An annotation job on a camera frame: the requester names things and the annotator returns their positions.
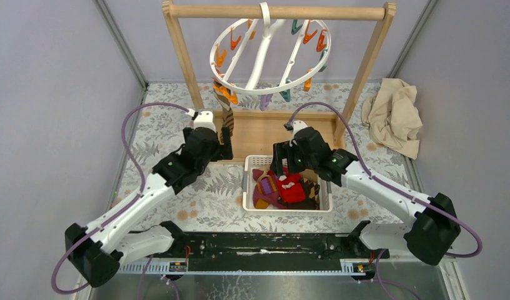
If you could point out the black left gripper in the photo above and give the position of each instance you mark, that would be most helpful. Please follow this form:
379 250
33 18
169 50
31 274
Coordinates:
223 151

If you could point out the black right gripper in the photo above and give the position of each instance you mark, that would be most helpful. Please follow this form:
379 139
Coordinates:
280 151

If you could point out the beige maroon toe sock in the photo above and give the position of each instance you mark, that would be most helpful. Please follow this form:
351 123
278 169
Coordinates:
259 174

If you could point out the brown beige striped sock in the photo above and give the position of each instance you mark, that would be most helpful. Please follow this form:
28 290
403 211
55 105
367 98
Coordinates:
227 112

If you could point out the small red sock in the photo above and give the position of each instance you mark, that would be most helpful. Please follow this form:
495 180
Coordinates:
289 185

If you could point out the purple orange striped sock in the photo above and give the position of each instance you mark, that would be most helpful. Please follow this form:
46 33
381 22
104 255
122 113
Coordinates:
266 193

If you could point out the dark brown sock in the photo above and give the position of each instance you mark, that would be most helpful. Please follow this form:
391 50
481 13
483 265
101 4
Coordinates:
303 205

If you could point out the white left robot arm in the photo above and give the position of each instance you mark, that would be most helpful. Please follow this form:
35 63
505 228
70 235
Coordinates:
98 249

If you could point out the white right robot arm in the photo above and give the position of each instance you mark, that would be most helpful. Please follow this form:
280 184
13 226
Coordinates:
428 227

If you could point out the wooden hanger stand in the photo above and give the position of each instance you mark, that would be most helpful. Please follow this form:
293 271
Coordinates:
253 130

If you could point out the white round clip hanger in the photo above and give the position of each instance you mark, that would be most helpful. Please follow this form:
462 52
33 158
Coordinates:
238 37

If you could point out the white plastic basket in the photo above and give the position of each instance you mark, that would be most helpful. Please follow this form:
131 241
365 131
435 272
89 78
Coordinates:
262 162

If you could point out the teal clothes peg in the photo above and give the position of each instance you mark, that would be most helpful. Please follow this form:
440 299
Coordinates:
286 93

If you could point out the orange clothes peg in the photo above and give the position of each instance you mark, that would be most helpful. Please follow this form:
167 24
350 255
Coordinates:
308 34
231 96
220 56

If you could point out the floral patterned table mat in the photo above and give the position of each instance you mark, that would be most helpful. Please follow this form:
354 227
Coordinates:
215 201

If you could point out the beige crumpled cloth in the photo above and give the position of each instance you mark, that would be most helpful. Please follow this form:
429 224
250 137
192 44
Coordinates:
392 118

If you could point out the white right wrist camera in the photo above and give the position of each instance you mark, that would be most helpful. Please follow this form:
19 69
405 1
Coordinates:
294 127

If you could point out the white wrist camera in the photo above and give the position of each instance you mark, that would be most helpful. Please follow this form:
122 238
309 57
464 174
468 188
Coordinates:
202 118
294 127

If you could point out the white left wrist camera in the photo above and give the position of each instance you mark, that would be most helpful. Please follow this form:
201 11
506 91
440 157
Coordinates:
202 118

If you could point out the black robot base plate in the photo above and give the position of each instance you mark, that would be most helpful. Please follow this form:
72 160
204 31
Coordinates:
243 246

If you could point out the grey cable duct rail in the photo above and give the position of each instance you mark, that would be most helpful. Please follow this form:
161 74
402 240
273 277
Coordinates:
329 267

